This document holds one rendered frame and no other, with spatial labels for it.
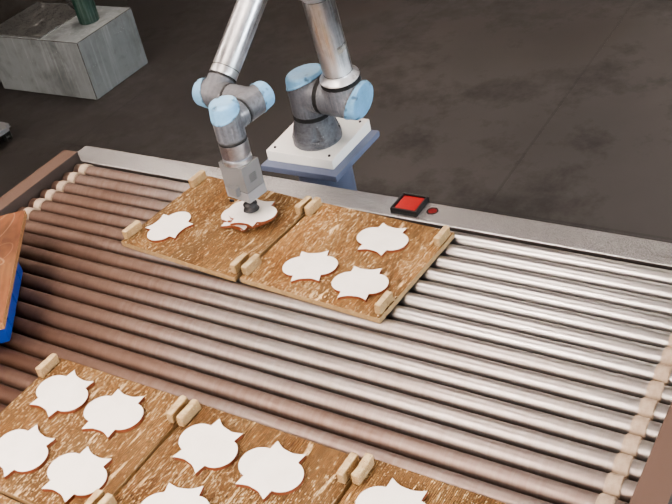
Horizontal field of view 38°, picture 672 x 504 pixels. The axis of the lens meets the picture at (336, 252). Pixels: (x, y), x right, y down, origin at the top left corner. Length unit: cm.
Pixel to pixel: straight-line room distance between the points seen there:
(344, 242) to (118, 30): 377
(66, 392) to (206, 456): 42
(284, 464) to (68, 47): 424
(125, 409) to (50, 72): 413
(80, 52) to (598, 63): 283
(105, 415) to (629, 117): 317
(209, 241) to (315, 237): 29
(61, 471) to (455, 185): 266
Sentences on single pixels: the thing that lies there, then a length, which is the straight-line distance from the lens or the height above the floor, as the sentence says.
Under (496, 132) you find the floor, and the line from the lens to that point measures 468.
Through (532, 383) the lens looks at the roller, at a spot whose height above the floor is 91.
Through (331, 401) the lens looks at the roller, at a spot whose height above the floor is 92.
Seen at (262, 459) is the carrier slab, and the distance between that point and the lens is 194.
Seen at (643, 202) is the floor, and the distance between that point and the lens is 413.
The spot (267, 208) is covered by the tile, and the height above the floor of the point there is 97.
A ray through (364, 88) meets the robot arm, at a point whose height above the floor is 110.
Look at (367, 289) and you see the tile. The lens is 226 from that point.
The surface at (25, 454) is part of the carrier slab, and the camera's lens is 216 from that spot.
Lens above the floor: 233
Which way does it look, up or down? 35 degrees down
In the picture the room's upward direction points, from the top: 13 degrees counter-clockwise
